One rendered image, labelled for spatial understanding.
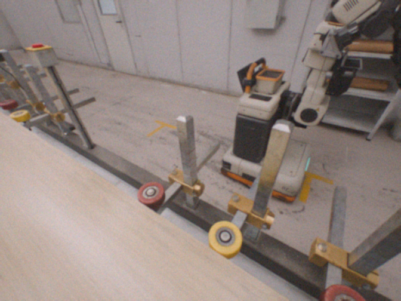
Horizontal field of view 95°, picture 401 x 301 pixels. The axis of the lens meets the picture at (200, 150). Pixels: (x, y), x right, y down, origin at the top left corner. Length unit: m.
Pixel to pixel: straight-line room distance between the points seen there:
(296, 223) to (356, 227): 0.43
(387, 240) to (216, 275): 0.34
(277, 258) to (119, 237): 0.48
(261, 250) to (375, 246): 0.31
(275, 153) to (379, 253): 0.30
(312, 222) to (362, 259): 1.16
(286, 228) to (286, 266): 0.93
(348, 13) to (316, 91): 0.38
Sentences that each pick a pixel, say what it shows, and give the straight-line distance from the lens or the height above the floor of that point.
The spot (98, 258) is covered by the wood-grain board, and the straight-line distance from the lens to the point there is 0.53.
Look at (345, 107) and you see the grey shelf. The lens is 3.21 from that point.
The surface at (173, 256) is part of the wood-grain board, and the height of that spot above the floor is 0.90.
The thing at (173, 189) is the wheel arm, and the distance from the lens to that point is 0.67.
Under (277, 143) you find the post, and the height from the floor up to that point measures 1.12.
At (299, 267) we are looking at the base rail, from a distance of 0.73.
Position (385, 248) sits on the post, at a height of 0.95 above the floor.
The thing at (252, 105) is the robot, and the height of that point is 0.79.
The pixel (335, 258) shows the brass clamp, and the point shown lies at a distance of 0.64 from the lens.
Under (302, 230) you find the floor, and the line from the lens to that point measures 1.67.
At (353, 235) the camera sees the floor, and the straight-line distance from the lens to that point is 1.83.
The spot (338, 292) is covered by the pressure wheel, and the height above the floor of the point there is 0.91.
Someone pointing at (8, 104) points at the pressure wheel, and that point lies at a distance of 1.62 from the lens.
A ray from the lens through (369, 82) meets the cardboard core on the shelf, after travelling 2.83.
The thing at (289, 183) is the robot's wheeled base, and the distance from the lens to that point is 1.56.
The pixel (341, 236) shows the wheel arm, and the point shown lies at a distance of 0.69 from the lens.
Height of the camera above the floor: 1.34
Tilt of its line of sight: 39 degrees down
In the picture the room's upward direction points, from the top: 3 degrees counter-clockwise
